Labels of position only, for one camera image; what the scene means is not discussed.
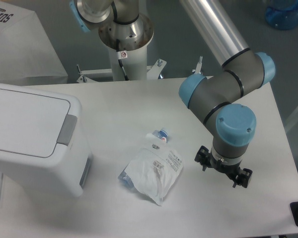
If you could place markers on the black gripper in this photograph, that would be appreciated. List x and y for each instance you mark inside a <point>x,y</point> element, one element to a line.
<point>224,165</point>

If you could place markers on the white trash can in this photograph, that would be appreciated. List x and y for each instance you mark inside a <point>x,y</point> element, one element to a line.
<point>42,142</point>

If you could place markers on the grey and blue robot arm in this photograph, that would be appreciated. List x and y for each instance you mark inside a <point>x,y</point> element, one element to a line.
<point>211,100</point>

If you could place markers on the white plastic pouch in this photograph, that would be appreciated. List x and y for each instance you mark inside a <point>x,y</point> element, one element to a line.
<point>155,168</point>

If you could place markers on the blue water jug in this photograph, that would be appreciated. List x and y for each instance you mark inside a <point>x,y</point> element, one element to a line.
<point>282,14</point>

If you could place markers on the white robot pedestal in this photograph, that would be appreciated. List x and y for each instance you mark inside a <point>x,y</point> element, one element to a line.
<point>127,48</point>

